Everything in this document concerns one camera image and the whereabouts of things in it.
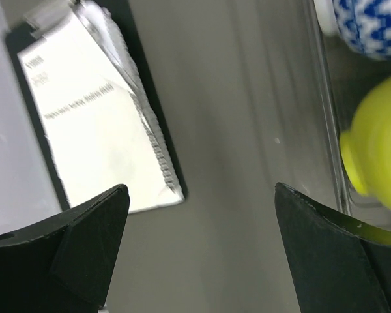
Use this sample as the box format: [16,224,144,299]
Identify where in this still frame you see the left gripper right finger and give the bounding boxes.
[274,183,391,312]

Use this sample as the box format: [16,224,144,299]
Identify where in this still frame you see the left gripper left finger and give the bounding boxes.
[0,185,130,312]

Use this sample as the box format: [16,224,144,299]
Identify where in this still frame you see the lime green bowl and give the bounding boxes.
[339,76,391,210]

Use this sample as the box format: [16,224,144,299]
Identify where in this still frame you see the blue red patterned bowl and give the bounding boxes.
[313,0,391,60]

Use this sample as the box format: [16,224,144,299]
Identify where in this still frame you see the black clipboard with paper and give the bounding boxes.
[6,1,186,213]

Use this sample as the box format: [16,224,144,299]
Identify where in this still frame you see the black wire dish rack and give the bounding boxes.
[302,1,391,231]

